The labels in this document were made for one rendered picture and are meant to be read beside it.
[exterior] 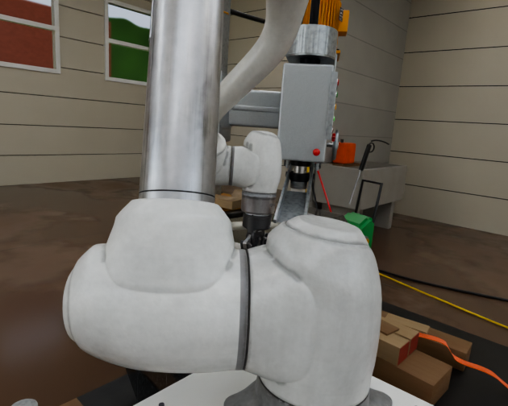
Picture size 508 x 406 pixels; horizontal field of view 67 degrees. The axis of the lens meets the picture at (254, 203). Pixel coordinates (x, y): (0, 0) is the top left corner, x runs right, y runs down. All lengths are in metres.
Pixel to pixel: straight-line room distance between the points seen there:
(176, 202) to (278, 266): 0.14
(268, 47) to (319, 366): 0.57
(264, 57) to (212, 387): 0.59
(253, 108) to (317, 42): 0.76
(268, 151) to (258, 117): 1.44
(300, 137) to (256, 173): 0.82
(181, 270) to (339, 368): 0.22
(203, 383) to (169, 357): 0.19
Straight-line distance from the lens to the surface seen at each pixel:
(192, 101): 0.51
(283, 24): 0.77
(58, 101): 7.71
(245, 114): 2.38
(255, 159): 0.94
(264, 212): 0.97
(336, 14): 2.51
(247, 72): 0.82
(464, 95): 6.39
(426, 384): 2.15
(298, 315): 0.46
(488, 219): 6.35
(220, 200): 2.26
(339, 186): 4.53
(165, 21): 0.56
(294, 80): 1.75
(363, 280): 0.47
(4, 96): 7.44
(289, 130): 1.74
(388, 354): 2.18
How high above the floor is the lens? 1.28
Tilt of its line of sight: 12 degrees down
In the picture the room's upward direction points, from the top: 4 degrees clockwise
